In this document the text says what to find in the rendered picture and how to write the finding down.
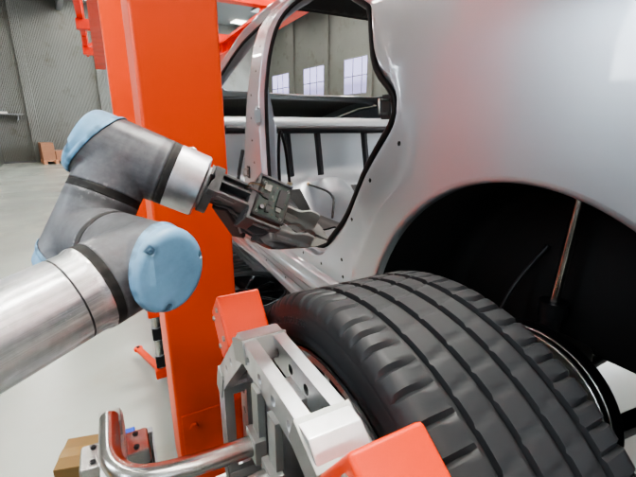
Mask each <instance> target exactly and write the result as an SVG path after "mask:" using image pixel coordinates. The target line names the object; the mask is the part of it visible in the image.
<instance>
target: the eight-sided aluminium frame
mask: <svg viewBox="0 0 636 477"><path fill-rule="evenodd" d="M232 341H233V342H232V344H231V346H230V347H229V349H228V351H227V353H226V355H225V357H224V359H223V361H222V363H221V365H218V374H217V385H218V388H219V391H220V403H221V425H222V436H223V444H224V443H227V442H230V441H233V440H236V439H237V427H236V414H235V401H234V394H237V393H240V392H241V406H242V421H243V435H244V436H246V435H247V433H246V426H248V425H250V424H253V411H252V394H251V383H254V382H255V383H256V385H257V387H258V389H259V390H260V392H261V395H262V396H263V398H264V399H265V401H266V403H267V404H268V406H269V408H270V409H271V411H273V413H274V415H275V417H276V418H277V420H278V422H279V424H280V427H281V429H282V430H283V432H284V434H285V435H286V436H287V438H288V439H289V441H290V443H291V445H292V448H293V450H294V453H295V455H296V457H297V460H298V462H299V465H300V467H301V469H302V471H303V474H304V476H305V477H320V476H321V474H322V473H323V472H325V471H326V470H327V469H328V468H330V467H331V466H333V465H334V464H335V463H336V462H338V461H339V460H340V459H342V458H343V457H344V456H345V455H347V454H348V453H349V452H350V451H353V450H355V449H357V448H359V447H361V446H364V445H366V444H368V443H370V442H372V440H371V438H370V436H369V434H368V433H367V431H366V429H365V427H364V425H363V423H362V419H361V418H360V417H359V416H358V415H357V413H356V411H355V410H354V408H353V406H352V404H351V403H350V401H349V399H347V400H344V399H343V398H342V396H341V395H340V394H339V393H338V392H337V391H336V390H335V389H334V387H333V386H332V385H331V384H330V383H329V382H328V381H327V379H326V378H325V377H324V376H323V375H322V374H321V373H320V372H319V370H318V369H317V368H316V367H315V366H314V365H313V364H312V363H311V361H310V360H309V359H308V358H307V357H306V356H305V355H304V353H303V352H302V351H301V350H300V349H299V348H298V347H297V346H296V344H295V343H294V342H293V341H292V340H291V339H290V338H289V336H288V335H287V332H286V329H281V327H280V326H279V325H278V324H271V325H267V326H264V327H257V328H253V329H249V330H245V331H242V332H238V333H237V335H236V337H233V338H232ZM273 361H275V362H276V364H277V365H278V366H279V368H280V369H281V371H282V372H283V373H284V375H285V376H286V377H289V376H291V378H292V379H293V380H294V382H295V383H296V384H297V386H298V387H299V388H300V390H301V391H302V392H303V393H304V395H305V396H306V397H307V401H308V407H309V408H310V410H311V411H312V413H310V412H309V410H308V409H307V408H306V406H305V405H304V403H303V402H302V401H301V399H300V398H299V397H298V395H296V393H295V392H294V391H293V389H292V388H291V386H290V385H289V383H288V382H287V381H286V379H285V378H284V377H283V375H282V374H281V372H280V371H279V370H278V368H277V367H276V366H275V364H274V362H273ZM261 469H262V467H261V465H258V466H256V465H255V462H254V460H253V458H252V457H251V458H248V459H245V460H243V461H240V462H237V463H235V464H233V465H230V466H227V467H225V473H226V477H245V476H248V475H250V474H252V473H254V472H256V471H259V470H261Z"/></svg>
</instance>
